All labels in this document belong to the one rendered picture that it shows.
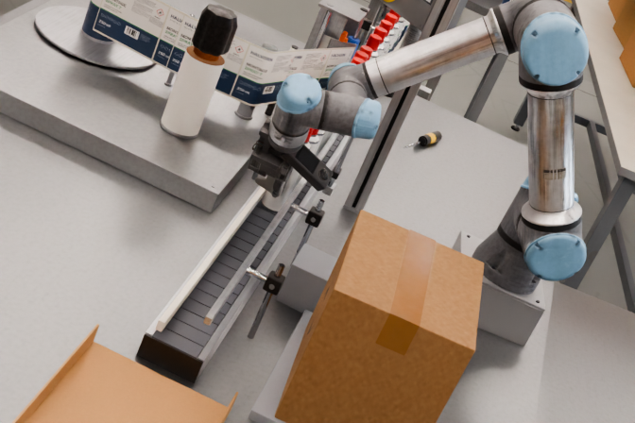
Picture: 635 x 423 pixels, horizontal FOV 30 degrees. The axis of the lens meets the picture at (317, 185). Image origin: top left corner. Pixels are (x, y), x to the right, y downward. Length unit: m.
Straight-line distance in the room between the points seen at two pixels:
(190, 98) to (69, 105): 0.26
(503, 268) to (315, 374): 0.68
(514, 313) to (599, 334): 0.31
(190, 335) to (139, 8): 1.05
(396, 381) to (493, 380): 0.52
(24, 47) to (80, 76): 0.15
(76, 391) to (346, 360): 0.43
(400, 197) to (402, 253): 0.89
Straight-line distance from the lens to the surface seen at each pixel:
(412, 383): 1.91
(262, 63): 2.78
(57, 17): 2.99
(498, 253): 2.49
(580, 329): 2.75
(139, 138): 2.57
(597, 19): 5.61
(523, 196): 2.45
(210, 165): 2.57
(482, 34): 2.28
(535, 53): 2.13
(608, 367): 2.66
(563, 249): 2.31
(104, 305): 2.12
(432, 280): 1.99
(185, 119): 2.61
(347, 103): 2.18
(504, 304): 2.50
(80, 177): 2.46
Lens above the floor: 2.04
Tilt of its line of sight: 26 degrees down
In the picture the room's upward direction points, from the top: 24 degrees clockwise
